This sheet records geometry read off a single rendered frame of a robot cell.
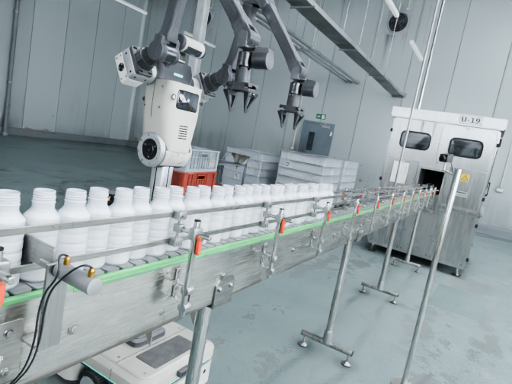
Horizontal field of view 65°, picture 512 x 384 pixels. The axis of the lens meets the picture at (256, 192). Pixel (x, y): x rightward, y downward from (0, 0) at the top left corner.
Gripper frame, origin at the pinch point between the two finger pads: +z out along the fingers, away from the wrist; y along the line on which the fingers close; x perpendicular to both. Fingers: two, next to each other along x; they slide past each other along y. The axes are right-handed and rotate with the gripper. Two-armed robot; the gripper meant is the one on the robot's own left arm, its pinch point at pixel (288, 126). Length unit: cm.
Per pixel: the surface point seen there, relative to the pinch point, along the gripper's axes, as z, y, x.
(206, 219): 32, -19, 75
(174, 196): 25, -17, 88
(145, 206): 27, -18, 98
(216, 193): 25, -17, 71
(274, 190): 24.7, -17.1, 34.8
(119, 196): 25, -17, 106
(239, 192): 25, -17, 58
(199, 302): 55, -22, 76
